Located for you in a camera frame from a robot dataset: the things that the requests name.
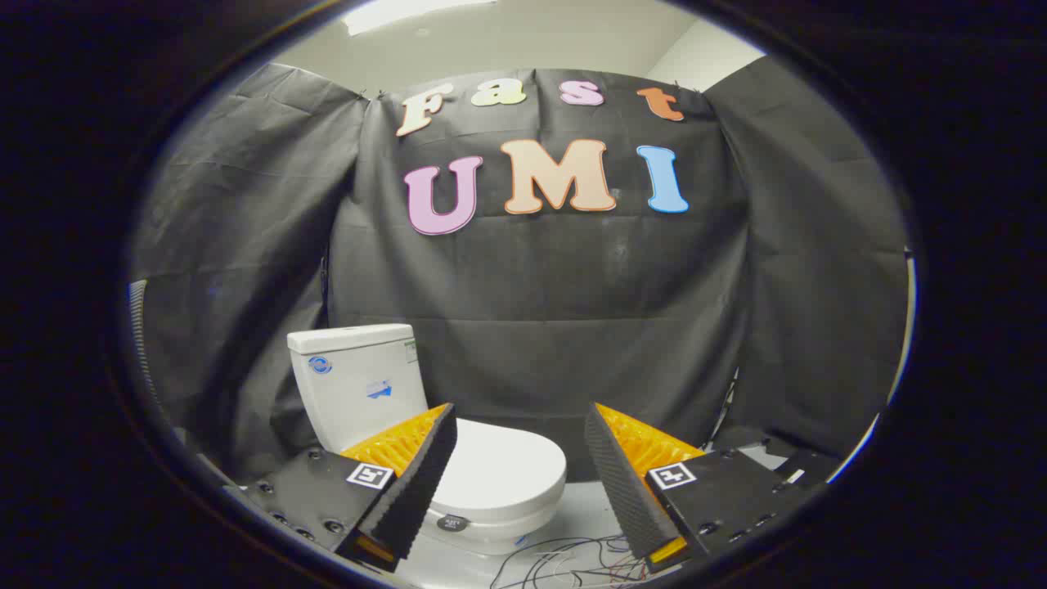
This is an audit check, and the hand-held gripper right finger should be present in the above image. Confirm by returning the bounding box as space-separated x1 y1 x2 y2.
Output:
583 402 827 573

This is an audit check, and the black flat box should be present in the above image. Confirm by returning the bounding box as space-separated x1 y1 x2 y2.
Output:
765 446 843 492

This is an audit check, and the tangle of cables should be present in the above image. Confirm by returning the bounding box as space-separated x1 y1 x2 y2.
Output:
489 533 655 589

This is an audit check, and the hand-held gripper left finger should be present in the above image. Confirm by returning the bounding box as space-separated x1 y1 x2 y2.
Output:
237 402 459 573

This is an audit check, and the black backdrop cloth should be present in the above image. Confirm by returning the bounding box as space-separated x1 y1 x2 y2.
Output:
131 61 910 483

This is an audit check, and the white toilet lid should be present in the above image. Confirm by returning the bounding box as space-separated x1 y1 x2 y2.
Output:
429 419 568 526

